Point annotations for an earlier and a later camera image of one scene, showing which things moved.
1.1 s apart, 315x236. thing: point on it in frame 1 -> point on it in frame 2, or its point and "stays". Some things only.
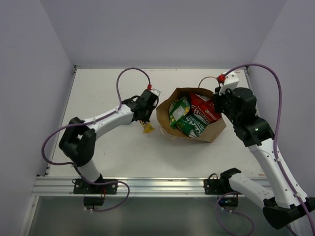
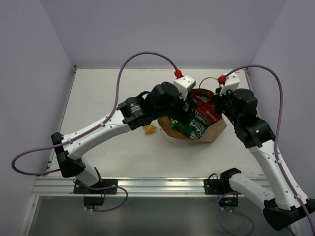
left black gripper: [145, 114] -> [179, 105]
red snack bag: [204, 108] stays
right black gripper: [217, 98] stays
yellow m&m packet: [146, 127] stays
